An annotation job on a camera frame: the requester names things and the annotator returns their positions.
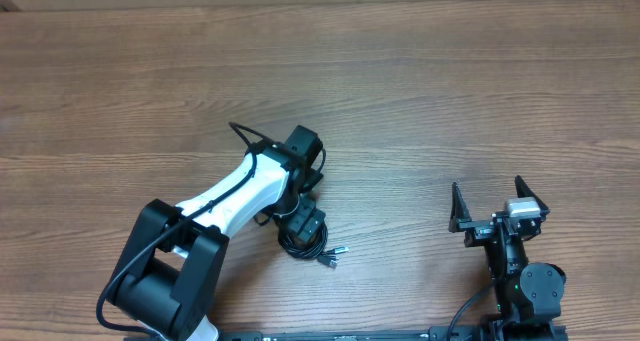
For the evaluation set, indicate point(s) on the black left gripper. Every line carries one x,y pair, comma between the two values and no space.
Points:
296,224

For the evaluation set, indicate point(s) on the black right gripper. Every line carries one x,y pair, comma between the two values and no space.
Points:
480,231

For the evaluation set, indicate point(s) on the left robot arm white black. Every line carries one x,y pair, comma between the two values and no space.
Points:
164,281

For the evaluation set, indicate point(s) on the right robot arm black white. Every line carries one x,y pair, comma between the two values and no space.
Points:
528,295

